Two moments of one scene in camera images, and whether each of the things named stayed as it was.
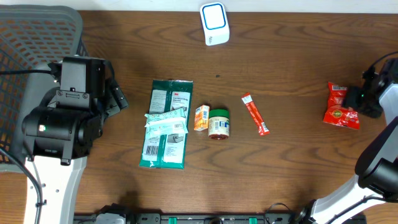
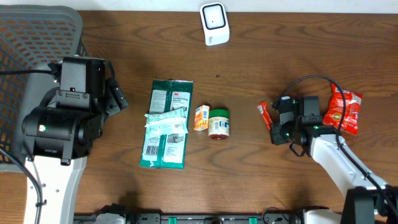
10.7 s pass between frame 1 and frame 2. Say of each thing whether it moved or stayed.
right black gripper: moved
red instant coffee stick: moved
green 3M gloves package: stayed
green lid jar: stayed
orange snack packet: stayed
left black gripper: stayed
